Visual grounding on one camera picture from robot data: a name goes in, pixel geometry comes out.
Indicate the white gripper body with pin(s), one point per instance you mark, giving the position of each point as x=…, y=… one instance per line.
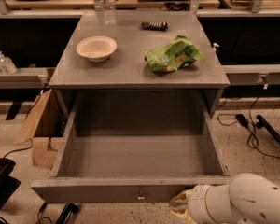
x=197, y=203

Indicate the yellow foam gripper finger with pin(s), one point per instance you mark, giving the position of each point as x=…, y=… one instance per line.
x=181, y=199
x=182, y=213

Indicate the grey top drawer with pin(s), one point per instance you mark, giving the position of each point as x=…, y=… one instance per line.
x=134, y=146

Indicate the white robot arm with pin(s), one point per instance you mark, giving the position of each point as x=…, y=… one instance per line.
x=246, y=199

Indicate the black power adapter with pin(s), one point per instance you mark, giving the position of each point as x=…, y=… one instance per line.
x=243, y=121

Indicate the black floor stand leg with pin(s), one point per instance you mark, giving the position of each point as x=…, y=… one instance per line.
x=262, y=122

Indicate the green chip bag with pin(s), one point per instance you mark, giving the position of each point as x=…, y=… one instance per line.
x=173, y=56

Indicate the brown cardboard box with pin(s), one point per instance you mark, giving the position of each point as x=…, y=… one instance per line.
x=43, y=128

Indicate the grey wooden cabinet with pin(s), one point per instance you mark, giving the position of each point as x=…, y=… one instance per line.
x=127, y=69

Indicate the white spray nozzle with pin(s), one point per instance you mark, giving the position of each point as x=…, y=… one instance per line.
x=215, y=46

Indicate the black chair base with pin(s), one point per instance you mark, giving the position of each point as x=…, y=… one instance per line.
x=8, y=184

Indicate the cream paper bowl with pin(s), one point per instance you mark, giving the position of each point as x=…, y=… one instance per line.
x=96, y=48

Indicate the clear plastic water bottle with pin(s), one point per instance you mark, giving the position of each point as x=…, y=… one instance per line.
x=109, y=11

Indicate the clear sanitizer bottle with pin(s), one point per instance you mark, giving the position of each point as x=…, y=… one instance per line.
x=6, y=64

